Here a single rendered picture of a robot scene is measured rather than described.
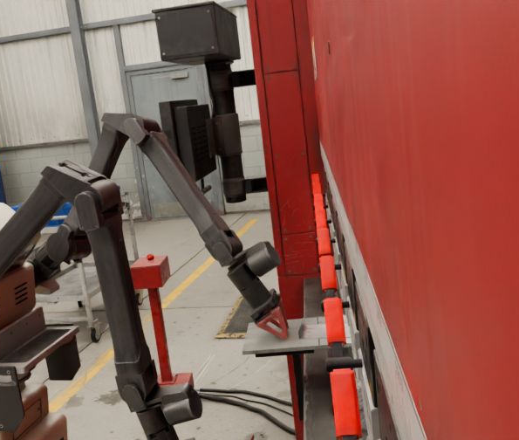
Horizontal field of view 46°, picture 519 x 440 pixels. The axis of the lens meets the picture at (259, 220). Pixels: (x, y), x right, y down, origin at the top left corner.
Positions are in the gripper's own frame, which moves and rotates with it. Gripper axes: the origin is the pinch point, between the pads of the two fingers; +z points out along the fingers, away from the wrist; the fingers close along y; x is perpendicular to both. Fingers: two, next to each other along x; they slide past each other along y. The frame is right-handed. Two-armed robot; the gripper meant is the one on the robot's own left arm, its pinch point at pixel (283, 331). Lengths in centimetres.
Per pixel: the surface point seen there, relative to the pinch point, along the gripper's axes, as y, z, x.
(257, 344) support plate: -4.6, -2.2, 5.9
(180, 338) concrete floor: 256, 41, 131
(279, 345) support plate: -6.1, 0.4, 1.4
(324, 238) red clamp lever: -29.6, -19.3, -24.6
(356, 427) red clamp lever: -92, -17, -25
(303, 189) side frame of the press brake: 86, -15, -16
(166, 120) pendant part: 100, -67, 13
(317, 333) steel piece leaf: -1.0, 4.8, -6.6
